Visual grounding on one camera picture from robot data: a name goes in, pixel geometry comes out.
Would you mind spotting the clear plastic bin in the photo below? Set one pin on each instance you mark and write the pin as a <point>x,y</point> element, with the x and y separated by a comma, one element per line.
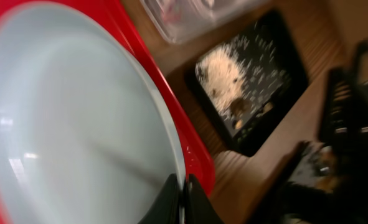
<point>198,17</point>

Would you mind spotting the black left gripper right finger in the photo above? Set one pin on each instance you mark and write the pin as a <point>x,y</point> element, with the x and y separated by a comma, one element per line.
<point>198,209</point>

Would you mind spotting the food scraps with rice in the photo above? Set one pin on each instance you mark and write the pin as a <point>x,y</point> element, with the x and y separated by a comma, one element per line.
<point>239,77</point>

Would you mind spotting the red snack wrapper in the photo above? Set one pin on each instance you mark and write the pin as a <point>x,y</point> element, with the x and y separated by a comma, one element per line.
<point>171,11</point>

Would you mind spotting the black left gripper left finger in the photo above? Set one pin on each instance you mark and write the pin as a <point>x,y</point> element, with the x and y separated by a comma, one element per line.
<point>165,208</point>

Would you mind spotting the large light blue plate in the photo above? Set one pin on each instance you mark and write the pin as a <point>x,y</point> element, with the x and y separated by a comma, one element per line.
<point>85,134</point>

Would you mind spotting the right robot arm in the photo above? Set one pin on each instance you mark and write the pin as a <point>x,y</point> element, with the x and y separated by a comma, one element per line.
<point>344,123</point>

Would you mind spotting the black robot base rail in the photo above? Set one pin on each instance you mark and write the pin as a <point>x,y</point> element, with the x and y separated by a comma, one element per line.
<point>317,186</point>

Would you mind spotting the red plastic tray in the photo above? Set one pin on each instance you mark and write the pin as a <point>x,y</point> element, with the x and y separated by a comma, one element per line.
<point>112,16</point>

